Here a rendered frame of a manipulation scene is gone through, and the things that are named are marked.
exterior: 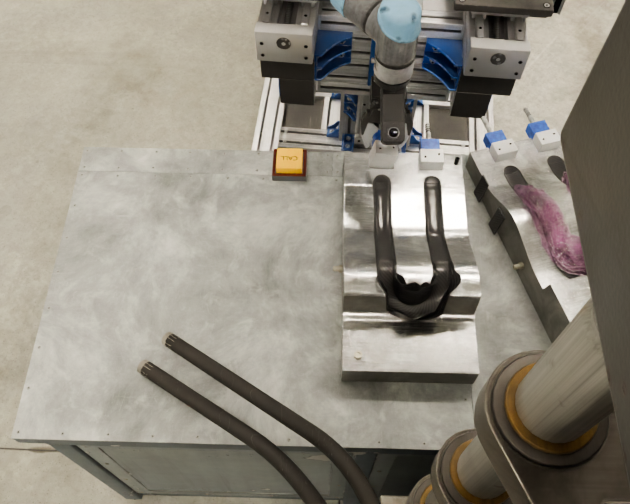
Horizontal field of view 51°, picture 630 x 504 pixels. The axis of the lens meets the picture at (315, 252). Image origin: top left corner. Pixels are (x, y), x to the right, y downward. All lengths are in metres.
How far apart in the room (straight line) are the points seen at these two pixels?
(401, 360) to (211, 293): 0.43
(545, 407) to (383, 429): 0.82
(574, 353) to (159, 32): 2.85
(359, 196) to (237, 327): 0.38
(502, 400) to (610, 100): 0.32
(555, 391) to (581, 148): 0.21
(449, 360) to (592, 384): 0.87
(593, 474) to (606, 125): 0.34
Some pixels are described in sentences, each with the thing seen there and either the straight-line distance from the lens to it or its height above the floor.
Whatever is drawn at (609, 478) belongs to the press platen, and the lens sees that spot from 0.59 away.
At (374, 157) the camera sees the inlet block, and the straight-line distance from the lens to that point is 1.45.
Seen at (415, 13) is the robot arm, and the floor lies 1.29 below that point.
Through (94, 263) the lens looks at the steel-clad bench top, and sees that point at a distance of 1.52.
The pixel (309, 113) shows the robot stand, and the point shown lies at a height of 0.21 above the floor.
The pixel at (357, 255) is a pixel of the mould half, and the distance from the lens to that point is 1.32.
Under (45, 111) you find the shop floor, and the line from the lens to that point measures 2.98.
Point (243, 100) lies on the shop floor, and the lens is 2.82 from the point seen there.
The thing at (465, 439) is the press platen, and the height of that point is 1.29.
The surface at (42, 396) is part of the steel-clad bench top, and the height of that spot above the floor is 0.80.
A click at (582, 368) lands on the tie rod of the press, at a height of 1.68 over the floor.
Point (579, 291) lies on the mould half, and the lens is 1.39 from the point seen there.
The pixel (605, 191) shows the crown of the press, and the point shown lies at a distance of 0.30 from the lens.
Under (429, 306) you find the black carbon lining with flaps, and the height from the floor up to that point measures 0.87.
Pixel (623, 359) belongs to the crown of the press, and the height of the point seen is 1.83.
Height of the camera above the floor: 2.07
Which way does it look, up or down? 60 degrees down
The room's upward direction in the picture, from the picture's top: straight up
